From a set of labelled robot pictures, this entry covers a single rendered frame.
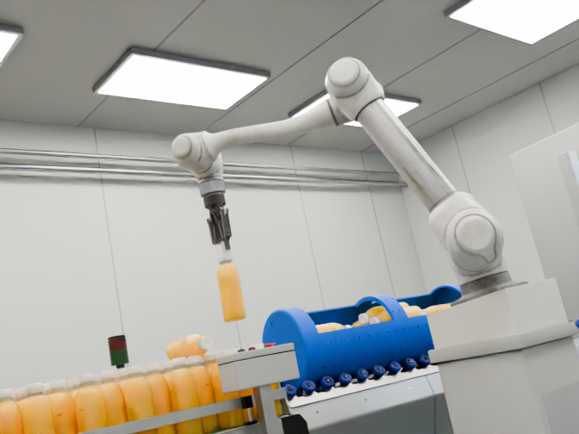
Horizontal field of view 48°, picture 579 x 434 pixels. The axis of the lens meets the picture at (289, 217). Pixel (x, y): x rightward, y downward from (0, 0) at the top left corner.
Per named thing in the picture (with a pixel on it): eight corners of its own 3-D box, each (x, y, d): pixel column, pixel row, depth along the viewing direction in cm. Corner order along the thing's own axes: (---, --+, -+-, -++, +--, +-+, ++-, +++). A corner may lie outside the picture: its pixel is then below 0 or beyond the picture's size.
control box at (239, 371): (300, 377, 186) (293, 341, 188) (239, 391, 175) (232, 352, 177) (282, 381, 194) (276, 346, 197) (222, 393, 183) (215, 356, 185)
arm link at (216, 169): (202, 187, 235) (187, 179, 223) (194, 146, 239) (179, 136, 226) (229, 179, 233) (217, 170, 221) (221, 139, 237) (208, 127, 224)
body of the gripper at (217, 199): (228, 191, 227) (233, 217, 225) (218, 199, 234) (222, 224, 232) (208, 192, 223) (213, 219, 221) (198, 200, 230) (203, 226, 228)
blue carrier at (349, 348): (494, 347, 258) (476, 276, 265) (314, 389, 210) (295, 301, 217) (444, 356, 281) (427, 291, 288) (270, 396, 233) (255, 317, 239)
